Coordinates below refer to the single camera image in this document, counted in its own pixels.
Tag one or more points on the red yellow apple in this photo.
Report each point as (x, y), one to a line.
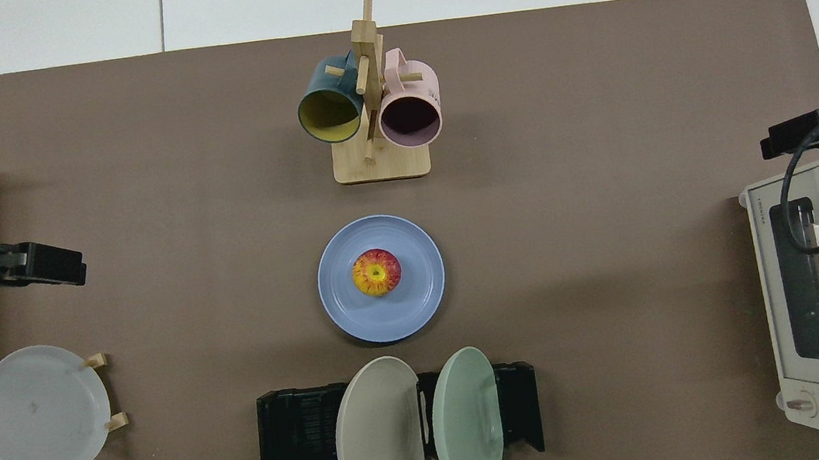
(376, 273)

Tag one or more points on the periwinkle blue plate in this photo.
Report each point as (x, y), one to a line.
(418, 299)

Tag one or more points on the grey plate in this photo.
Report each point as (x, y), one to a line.
(41, 412)

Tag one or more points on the wooden plate rack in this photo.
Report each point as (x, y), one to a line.
(117, 422)

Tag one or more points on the black dish rack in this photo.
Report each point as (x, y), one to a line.
(297, 431)

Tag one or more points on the beige plate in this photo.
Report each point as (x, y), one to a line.
(376, 437)

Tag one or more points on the pale green plate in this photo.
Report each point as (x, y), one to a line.
(468, 418)

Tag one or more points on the brown table cloth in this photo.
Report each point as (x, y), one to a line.
(623, 313)

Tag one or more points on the teal cup yellow inside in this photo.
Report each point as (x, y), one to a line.
(330, 115)

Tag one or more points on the wooden cup stand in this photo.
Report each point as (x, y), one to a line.
(382, 164)

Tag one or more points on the pink cup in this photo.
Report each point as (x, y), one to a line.
(408, 89)

